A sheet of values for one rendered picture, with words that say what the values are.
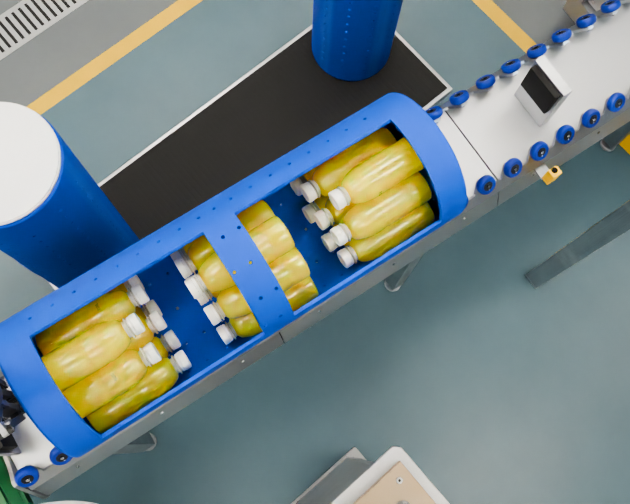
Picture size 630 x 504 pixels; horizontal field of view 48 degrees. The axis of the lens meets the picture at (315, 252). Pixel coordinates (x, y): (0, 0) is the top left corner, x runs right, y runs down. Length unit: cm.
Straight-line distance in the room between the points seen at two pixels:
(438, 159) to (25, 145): 85
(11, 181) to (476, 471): 169
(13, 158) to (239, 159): 104
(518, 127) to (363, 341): 104
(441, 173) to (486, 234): 130
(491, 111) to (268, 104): 103
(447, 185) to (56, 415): 80
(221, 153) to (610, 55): 127
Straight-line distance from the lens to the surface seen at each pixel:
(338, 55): 246
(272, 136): 250
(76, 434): 131
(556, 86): 163
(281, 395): 244
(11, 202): 158
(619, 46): 193
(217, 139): 251
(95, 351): 129
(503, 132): 172
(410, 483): 143
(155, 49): 288
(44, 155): 160
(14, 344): 131
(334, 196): 133
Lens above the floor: 243
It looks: 75 degrees down
